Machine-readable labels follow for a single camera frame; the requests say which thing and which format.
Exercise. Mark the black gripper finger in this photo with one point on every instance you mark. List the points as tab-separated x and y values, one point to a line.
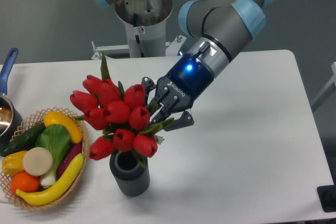
170	124
149	85

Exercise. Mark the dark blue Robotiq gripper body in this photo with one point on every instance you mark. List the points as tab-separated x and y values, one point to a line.
183	83

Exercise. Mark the red tulip bouquet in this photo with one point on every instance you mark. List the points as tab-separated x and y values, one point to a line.
122	115

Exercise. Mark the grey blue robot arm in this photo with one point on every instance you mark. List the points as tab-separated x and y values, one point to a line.
222	29

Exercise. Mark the dark grey ribbed vase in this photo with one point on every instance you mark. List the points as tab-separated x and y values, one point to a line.
132	179

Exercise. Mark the purple sweet potato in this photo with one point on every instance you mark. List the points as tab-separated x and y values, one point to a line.
73	151

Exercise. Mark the yellow squash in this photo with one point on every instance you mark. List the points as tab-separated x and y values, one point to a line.
55	117

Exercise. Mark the green bok choy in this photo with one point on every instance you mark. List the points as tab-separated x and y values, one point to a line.
56	139

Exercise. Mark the woven wicker basket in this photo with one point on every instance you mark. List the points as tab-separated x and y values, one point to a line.
29	122

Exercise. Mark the yellow banana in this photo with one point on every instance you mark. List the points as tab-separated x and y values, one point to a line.
58	188

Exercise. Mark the green cucumber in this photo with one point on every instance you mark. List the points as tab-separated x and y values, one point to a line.
24	141

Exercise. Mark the beige round radish slice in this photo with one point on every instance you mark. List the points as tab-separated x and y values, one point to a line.
37	161

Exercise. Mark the black device at table edge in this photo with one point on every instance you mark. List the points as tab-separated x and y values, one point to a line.
327	197

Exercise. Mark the yellow bell pepper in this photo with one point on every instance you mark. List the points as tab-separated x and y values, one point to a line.
13	163

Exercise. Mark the orange fruit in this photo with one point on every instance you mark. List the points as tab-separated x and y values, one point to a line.
25	182

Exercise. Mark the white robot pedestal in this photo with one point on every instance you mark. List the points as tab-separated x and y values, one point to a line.
145	27

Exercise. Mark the blue handled saucepan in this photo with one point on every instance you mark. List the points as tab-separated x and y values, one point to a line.
10	117

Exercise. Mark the white frame at right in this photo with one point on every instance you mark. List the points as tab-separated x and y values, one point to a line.
324	92

